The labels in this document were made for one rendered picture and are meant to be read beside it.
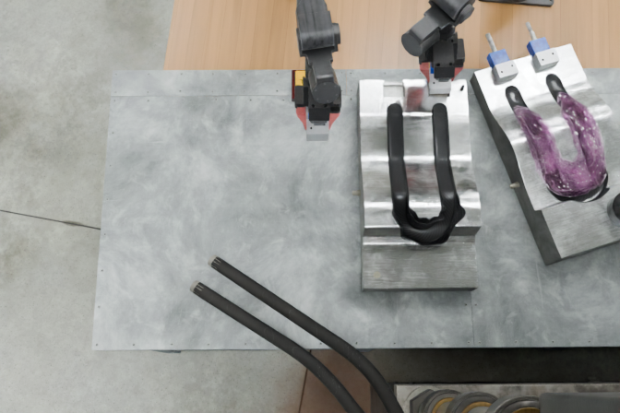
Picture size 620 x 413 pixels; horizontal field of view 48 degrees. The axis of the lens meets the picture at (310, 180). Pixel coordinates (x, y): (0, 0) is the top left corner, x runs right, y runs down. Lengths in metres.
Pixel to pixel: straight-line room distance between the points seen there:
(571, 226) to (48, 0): 2.15
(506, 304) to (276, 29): 0.90
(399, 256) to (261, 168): 0.40
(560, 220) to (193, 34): 1.02
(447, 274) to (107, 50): 1.70
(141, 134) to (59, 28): 1.21
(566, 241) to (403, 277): 0.37
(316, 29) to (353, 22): 0.48
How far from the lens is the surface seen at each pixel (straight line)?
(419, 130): 1.70
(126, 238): 1.75
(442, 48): 1.56
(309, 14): 1.44
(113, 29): 2.89
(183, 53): 1.88
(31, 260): 2.68
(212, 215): 1.72
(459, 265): 1.66
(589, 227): 1.71
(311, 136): 1.61
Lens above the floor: 2.46
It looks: 74 degrees down
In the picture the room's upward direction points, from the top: 1 degrees clockwise
